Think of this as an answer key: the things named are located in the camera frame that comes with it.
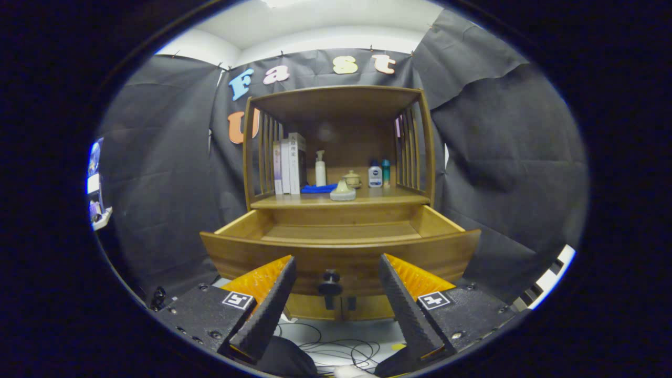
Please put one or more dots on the white lotion bottle blue cap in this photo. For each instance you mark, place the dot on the white lotion bottle blue cap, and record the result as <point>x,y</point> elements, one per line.
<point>375,178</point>

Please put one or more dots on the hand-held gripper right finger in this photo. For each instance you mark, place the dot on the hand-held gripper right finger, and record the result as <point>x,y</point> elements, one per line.
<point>404,310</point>

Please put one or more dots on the black drawer knob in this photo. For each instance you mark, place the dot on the black drawer knob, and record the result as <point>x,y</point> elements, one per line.
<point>329,286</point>

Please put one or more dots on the wooden cabinet door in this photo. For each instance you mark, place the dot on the wooden cabinet door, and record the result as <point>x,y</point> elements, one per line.
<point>373,310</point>
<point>310,308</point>

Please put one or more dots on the beige lidded teacup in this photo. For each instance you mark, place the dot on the beige lidded teacup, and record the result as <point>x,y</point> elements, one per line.
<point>352,179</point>

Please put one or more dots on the white crumpled object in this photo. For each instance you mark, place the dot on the white crumpled object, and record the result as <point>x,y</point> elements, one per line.
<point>354,371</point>

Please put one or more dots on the blue cloth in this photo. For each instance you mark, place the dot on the blue cloth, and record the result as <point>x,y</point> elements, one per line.
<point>315,188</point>

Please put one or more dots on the black electronic device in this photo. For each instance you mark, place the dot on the black electronic device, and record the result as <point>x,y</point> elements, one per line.
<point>157,299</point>

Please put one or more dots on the white board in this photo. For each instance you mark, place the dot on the white board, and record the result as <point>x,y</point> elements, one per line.
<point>551,275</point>

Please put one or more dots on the wooden cabinet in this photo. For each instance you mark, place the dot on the wooden cabinet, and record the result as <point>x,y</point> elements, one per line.
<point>341,105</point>

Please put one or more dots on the lavender book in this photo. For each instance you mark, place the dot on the lavender book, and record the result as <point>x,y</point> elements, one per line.
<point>277,168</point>

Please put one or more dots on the teal bottle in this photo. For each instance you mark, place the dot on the teal bottle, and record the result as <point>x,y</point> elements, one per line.
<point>386,173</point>

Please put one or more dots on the white and dark book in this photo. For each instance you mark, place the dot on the white and dark book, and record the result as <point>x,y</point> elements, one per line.
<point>294,165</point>

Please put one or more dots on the thin white book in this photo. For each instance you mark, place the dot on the thin white book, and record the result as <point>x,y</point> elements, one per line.
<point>285,168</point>

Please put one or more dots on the wooden drawer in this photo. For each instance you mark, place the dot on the wooden drawer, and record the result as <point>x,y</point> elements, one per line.
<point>341,254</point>

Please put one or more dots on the white spray bottle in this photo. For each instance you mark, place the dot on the white spray bottle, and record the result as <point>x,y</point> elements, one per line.
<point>321,176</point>

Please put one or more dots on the wooden countertop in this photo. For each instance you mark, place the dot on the wooden countertop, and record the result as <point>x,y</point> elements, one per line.
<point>388,198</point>

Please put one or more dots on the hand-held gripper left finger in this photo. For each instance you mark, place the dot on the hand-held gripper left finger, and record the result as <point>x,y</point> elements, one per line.
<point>270,310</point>

